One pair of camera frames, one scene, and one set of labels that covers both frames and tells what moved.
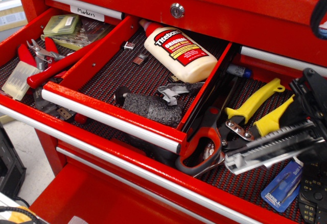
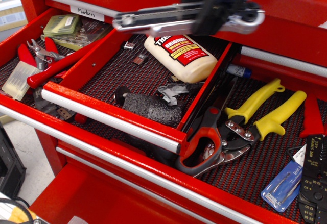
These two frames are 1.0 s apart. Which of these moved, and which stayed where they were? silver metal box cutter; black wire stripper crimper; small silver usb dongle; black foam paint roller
Moved: silver metal box cutter
Stayed: small silver usb dongle; black foam paint roller; black wire stripper crimper
